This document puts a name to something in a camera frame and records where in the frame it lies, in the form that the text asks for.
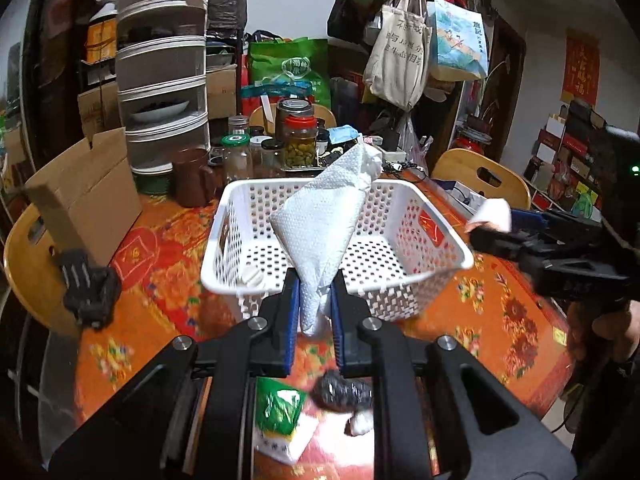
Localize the black clamp mount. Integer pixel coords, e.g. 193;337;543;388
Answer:
54;248;123;332

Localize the dark lid tall jar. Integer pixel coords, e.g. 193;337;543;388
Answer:
276;98;315;136

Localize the green snack packet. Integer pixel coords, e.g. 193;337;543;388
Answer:
255;377;308;436

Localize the clear plastic bag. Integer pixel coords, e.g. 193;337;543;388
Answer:
396;110;434;171

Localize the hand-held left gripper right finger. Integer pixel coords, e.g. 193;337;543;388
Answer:
329;270;578;480

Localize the shelf of boxes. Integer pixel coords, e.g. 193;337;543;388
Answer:
522;100;608;221

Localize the white perforated plastic basket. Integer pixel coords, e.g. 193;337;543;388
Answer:
200;178;475;322

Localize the red wall poster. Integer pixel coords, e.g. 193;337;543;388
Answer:
560;35;601;107

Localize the wooden chair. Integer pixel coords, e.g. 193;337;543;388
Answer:
4;202;91;337
431;148;532;211

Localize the white tiered food cover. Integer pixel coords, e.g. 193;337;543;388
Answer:
114;0;213;176

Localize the person's right hand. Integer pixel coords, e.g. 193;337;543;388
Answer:
566;300;640;363

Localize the brown ceramic pot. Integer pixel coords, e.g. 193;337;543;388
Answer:
170;148;223;209

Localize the beige canvas tote bag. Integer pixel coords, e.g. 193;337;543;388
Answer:
362;0;432;111

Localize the blue printed paper bag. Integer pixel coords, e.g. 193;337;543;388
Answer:
428;0;490;82

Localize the white round cap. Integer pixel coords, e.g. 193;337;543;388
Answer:
237;266;265;289

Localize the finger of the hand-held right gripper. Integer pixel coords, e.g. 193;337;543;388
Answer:
469;226;553;263
509;207;603;235

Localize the dark crumpled cloth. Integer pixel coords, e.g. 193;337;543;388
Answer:
311;372;375;412

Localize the white paper packet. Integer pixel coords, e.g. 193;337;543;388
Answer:
251;416;319;466

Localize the small white tissue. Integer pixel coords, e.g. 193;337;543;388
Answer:
465;199;513;233

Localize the brown cardboard box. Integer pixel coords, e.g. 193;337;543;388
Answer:
205;66;239;121

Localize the white paper towel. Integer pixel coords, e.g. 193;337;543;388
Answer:
269;144;383;337

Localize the green lid glass jar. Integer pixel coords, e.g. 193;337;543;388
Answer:
221;133;254;184

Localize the green shopping bag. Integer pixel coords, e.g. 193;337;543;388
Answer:
241;31;332;117

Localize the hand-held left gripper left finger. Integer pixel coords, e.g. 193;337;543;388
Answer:
49;269;301;480

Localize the white tissue wad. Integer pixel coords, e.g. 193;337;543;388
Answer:
345;409;375;436

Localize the orange floral tablecloth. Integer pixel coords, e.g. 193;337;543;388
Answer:
75;167;576;480

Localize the open cardboard box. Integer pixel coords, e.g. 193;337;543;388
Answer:
24;127;144;267

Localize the red lid pickle jar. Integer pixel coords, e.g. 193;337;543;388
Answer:
283;115;319;170

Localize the black lid small jar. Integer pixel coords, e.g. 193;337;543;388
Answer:
260;139;287;179

